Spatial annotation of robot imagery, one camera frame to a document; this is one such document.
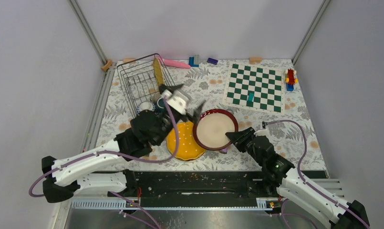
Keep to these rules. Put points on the aluminium frame rail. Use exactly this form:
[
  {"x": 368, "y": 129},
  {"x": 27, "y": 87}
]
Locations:
[{"x": 88, "y": 30}]

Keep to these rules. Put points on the red yellow toy figure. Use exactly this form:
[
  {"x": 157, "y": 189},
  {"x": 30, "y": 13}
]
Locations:
[{"x": 290, "y": 79}]

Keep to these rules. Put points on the blue toy brick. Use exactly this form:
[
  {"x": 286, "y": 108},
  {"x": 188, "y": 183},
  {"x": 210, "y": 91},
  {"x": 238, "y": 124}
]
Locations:
[{"x": 190, "y": 62}]

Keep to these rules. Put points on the grey toy brick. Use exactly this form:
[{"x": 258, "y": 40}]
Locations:
[{"x": 196, "y": 59}]

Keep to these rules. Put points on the cream ceramic cup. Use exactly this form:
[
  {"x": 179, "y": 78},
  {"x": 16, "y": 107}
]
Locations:
[{"x": 156, "y": 97}]

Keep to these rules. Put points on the wooden corner block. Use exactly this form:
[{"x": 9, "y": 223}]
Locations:
[{"x": 107, "y": 65}]

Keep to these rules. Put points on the dark green mug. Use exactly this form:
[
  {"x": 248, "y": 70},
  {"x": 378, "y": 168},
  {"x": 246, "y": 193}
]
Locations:
[{"x": 160, "y": 105}]

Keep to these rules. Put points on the black wire dish rack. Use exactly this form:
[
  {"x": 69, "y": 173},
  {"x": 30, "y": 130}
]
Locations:
[{"x": 139, "y": 82}]

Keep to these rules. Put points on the pink plastic object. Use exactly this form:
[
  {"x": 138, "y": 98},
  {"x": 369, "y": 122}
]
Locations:
[{"x": 176, "y": 64}]

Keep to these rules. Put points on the purple glitter microphone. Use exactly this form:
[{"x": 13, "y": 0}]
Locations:
[{"x": 224, "y": 151}]

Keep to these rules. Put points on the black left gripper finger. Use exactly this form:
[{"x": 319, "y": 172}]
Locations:
[
  {"x": 194, "y": 114},
  {"x": 171, "y": 89}
]

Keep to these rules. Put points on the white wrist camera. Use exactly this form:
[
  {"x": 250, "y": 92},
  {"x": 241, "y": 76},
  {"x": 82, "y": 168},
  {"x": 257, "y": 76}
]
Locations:
[
  {"x": 263, "y": 131},
  {"x": 178, "y": 100}
]

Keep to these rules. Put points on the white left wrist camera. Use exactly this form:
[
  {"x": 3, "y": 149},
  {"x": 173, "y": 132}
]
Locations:
[{"x": 178, "y": 100}]

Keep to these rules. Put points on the teal block on chessboard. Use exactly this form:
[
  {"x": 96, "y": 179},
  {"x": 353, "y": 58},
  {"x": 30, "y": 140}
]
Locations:
[{"x": 250, "y": 97}]

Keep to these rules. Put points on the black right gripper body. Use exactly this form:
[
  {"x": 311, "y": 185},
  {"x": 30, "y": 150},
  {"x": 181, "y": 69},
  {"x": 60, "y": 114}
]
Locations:
[{"x": 249, "y": 145}]

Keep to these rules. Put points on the green white chessboard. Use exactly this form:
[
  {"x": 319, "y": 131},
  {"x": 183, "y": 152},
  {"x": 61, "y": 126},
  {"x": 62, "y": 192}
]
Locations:
[{"x": 268, "y": 86}]

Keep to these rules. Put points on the brown rimmed beige plate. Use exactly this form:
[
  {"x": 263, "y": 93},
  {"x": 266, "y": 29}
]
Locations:
[{"x": 210, "y": 130}]

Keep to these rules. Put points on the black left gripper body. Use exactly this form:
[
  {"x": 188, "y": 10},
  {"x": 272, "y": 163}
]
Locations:
[{"x": 168, "y": 125}]

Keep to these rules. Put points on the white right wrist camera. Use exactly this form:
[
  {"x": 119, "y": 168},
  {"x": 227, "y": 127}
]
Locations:
[{"x": 263, "y": 131}]

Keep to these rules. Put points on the right aluminium frame post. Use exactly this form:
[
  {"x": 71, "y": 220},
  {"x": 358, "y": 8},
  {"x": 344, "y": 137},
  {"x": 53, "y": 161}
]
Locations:
[{"x": 317, "y": 18}]

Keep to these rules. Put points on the yellow scalloped plate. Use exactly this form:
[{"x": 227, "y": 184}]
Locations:
[{"x": 188, "y": 148}]

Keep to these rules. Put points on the purple toy brick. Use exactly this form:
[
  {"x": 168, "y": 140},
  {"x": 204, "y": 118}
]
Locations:
[{"x": 212, "y": 61}]

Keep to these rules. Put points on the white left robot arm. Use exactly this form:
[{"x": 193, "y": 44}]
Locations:
[{"x": 64, "y": 178}]

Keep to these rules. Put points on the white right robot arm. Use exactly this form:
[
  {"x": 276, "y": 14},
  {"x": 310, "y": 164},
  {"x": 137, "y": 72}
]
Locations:
[{"x": 282, "y": 177}]

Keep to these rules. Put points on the blue white patterned bowl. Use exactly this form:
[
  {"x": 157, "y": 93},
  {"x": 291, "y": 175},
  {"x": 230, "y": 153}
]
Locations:
[{"x": 145, "y": 106}]

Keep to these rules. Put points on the floral tablecloth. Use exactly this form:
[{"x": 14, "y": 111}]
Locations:
[{"x": 292, "y": 133}]

